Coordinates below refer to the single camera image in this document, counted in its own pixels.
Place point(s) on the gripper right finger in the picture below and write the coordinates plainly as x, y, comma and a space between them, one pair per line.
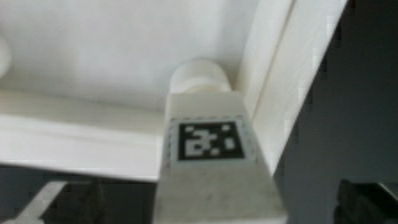
367, 203

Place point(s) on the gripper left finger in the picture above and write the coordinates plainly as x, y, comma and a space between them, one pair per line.
69, 203

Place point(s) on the white table leg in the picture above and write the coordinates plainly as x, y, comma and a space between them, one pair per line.
216, 187

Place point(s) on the white square table top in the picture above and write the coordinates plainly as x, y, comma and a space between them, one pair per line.
90, 52

